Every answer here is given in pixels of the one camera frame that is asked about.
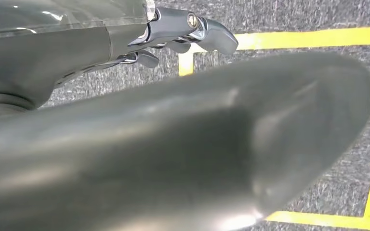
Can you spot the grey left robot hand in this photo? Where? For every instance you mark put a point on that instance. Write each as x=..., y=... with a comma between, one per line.
x=60, y=51

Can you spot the grey rounded robot shell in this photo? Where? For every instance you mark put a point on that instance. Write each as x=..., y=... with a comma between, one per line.
x=172, y=153

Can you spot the yellow floor tape square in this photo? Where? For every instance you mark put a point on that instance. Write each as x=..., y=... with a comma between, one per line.
x=300, y=38

